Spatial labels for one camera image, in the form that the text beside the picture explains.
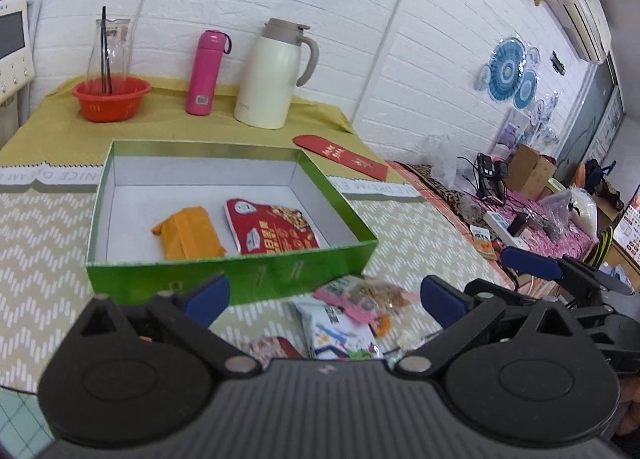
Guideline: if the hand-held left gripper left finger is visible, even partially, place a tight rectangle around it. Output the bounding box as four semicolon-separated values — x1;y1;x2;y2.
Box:
65;275;263;381

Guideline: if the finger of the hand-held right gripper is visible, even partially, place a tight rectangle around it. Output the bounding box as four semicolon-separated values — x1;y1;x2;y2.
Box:
501;246;636;296

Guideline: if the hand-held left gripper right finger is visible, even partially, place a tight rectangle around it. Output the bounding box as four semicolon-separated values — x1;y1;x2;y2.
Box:
392;275;592;382

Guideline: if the pale cracker packet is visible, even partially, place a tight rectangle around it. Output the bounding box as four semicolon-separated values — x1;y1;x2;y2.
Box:
395;326;438;356

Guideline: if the green cardboard box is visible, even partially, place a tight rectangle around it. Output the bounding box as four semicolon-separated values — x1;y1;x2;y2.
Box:
85;140;379;307

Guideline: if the brown orange jerky packet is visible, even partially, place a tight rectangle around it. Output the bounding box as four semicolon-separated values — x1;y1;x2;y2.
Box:
248;336;303;360

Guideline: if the pink floral cloth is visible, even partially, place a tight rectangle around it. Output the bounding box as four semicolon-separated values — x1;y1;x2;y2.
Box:
475;189;596;270

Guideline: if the black power adapter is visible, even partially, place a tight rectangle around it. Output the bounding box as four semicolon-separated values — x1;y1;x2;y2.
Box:
509;213;532;239

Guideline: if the small orange white box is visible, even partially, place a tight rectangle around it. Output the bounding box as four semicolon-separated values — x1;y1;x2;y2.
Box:
470;226;498;260

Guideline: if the white power strip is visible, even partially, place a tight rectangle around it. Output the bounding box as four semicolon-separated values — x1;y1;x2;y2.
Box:
484;211;531;246

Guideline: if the grey plastic bag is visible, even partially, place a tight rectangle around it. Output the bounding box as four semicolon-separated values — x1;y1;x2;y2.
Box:
542;189;573;240

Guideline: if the orange snack packet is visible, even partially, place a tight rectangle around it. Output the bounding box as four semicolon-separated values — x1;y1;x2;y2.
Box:
151;207;227;261

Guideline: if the white plastic bag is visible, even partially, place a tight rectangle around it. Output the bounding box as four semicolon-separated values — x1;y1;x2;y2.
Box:
570;186;599;240

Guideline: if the pink snack packet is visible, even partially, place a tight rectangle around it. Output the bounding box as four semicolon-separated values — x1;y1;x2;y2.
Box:
312;275;420;327

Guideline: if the red nut snack packet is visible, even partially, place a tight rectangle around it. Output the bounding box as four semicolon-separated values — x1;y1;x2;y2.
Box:
223;198;321;256

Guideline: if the brown cardboard box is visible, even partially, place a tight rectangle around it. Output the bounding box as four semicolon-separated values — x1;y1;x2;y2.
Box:
506;144;558;200

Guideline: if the black charger device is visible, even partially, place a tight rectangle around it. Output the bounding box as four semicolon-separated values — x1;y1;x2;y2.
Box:
477;154;508;197

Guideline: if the leopard print cloth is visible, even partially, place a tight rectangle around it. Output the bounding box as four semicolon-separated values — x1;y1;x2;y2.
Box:
400;164;481;224

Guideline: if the white cartoon snack packet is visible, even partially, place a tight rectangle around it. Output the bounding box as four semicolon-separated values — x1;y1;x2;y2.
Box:
292;298;385;361

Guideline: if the clear plastic bag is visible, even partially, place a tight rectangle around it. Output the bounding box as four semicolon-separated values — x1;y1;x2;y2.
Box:
425;134;458;182

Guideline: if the red envelope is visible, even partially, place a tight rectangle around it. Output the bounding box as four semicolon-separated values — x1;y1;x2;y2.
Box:
292;134;390;178

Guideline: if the small blue paper fan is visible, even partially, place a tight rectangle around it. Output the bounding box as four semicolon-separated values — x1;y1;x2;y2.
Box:
515;70;540;110

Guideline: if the large blue paper fan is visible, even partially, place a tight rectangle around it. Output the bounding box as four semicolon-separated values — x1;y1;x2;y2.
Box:
487;36;528;102

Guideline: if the red plastic bowl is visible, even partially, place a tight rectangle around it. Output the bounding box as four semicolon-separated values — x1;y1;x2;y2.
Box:
71;77;152;122

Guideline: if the pink thermos bottle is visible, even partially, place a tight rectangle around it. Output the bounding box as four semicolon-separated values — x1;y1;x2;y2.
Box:
186;30;234;116

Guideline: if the yellow tablecloth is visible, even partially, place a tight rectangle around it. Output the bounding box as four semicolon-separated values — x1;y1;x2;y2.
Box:
0;76;416;186

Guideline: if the cream thermal jug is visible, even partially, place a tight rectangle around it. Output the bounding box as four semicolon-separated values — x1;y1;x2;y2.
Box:
233;18;321;130

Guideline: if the teal quilted mat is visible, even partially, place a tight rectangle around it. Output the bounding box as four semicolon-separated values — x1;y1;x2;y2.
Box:
0;388;48;459

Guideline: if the glass carafe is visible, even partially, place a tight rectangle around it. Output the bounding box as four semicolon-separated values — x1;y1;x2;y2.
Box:
86;18;132;90

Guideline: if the black stirring stick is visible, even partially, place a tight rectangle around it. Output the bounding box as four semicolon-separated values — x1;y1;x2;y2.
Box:
100;6;114;94

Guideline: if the white water dispenser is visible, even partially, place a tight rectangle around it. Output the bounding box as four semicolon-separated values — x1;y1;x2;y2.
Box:
0;0;41;104

